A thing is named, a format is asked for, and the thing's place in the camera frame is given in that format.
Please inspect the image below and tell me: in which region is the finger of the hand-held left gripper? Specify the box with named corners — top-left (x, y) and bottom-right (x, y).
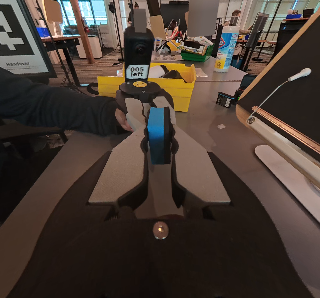
top-left (151, 95), bottom-right (177, 127)
top-left (125, 97), bottom-right (147, 128)

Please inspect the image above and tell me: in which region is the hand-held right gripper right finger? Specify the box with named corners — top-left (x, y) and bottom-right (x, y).
top-left (171, 124), bottom-right (231, 209)

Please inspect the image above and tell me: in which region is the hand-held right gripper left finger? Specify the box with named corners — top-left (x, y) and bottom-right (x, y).
top-left (88, 124), bottom-right (151, 209)

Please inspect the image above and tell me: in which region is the blue and black sponge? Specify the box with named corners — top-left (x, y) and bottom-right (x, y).
top-left (146, 106), bottom-right (173, 165)

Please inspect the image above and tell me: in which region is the person's left forearm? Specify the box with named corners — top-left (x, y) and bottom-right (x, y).
top-left (0, 67), bottom-right (118, 137)

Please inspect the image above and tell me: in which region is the black angular object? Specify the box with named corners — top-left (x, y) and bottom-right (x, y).
top-left (160, 64), bottom-right (192, 83)

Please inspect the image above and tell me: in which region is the person's left hand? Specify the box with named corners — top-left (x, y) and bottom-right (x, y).
top-left (115, 108), bottom-right (134, 132)

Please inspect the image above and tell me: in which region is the yellow storage bin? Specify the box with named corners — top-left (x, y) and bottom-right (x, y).
top-left (97, 63), bottom-right (197, 112)

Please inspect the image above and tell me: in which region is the white and black tool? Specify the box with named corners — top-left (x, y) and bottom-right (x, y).
top-left (156, 40), bottom-right (172, 55)

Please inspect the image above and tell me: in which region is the small yellow bin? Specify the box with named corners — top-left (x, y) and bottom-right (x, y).
top-left (166, 39), bottom-right (184, 51)

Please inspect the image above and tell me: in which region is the white cabinet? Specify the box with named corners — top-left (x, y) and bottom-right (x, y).
top-left (75, 35), bottom-right (103, 59)

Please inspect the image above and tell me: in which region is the dark brown panel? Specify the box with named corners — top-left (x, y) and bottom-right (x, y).
top-left (145, 0), bottom-right (161, 17)

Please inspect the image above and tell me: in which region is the black screen panel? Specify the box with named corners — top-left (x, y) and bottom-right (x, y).
top-left (160, 1), bottom-right (190, 32)

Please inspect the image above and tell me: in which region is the small black battery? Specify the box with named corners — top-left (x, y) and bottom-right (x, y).
top-left (216, 92), bottom-right (237, 109)

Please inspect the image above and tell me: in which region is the reddish wooden pillar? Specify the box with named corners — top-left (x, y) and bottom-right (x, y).
top-left (62, 0), bottom-right (95, 64)

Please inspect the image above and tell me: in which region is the wooden top desk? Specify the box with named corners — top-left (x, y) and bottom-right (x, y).
top-left (40, 34), bottom-right (84, 88)

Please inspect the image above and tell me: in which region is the white wipes canister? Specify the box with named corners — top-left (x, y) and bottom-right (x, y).
top-left (214, 26), bottom-right (240, 73)

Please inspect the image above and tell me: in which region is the dark zip case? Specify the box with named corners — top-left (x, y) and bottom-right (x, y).
top-left (234, 74), bottom-right (257, 101)

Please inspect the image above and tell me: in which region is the beige reflector panel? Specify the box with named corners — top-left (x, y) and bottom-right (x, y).
top-left (41, 0), bottom-right (63, 25)

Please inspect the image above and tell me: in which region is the framed marker sign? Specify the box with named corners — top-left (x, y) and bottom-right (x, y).
top-left (0, 0), bottom-right (58, 79)

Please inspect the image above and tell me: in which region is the framed sign on stand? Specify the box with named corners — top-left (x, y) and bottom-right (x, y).
top-left (245, 12), bottom-right (270, 64)

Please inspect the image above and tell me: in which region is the black board with wooden rim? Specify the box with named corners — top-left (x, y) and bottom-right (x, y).
top-left (235, 10), bottom-right (320, 153)

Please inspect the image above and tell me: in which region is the black cabinet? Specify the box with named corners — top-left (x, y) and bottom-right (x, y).
top-left (277, 19), bottom-right (309, 62)

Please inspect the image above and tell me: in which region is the wire page holder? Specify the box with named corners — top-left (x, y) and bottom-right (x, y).
top-left (246, 68), bottom-right (312, 125)

